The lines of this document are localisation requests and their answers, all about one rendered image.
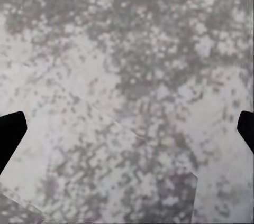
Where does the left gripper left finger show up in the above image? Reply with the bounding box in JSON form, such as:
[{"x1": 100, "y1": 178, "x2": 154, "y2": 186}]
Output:
[{"x1": 0, "y1": 111, "x2": 28, "y2": 174}]

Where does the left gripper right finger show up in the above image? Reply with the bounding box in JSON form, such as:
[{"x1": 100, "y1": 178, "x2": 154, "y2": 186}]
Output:
[{"x1": 237, "y1": 111, "x2": 254, "y2": 153}]

